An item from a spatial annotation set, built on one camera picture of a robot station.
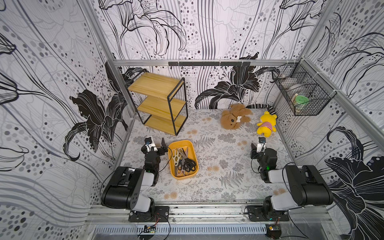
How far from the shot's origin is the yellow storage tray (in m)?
0.86

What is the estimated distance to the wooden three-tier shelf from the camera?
83cm

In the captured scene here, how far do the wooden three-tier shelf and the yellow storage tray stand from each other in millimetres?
146
